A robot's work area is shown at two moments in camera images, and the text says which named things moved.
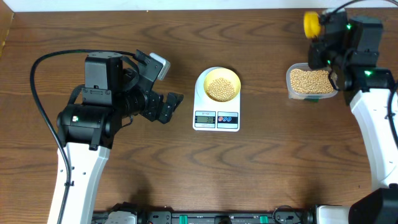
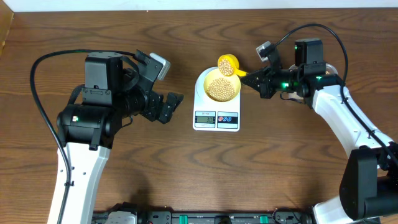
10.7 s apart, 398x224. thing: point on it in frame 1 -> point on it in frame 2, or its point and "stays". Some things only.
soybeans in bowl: x=221 y=89 stays
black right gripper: x=315 y=50 -> x=263 y=87
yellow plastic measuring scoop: x=311 y=24 -> x=234 y=61
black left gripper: x=173 y=99 stays
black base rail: x=282 y=215 stays
